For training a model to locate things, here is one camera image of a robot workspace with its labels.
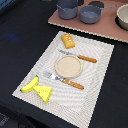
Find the orange toy bread loaf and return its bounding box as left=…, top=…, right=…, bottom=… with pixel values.
left=61, top=33, right=75, bottom=49

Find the yellow toy cheese wedge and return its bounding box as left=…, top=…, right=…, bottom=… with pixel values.
left=34, top=86, right=52, bottom=103

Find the yellow toy banana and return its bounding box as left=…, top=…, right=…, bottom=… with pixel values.
left=20, top=75, right=39, bottom=92

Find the grey toy frying pan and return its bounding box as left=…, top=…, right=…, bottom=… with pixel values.
left=78, top=3, right=118, bottom=25

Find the beige toy plate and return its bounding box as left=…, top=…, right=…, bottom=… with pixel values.
left=55, top=55, right=82, bottom=78

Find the beige woven placemat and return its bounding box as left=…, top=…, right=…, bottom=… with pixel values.
left=13, top=31, right=114, bottom=128

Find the grey toy pot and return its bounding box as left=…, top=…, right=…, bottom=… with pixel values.
left=57, top=0, right=78, bottom=20

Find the pink toy stove board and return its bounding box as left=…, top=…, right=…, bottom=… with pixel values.
left=48, top=0, right=128, bottom=43

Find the black stove burner disc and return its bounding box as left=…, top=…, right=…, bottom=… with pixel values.
left=88, top=1, right=104, bottom=8

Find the beige toy bowl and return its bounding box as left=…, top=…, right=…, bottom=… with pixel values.
left=117, top=4, right=128, bottom=30

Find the toy knife orange handle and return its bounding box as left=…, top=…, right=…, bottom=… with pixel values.
left=58, top=50, right=97, bottom=63

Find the toy fork orange handle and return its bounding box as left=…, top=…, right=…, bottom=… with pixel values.
left=43, top=72, right=84, bottom=90

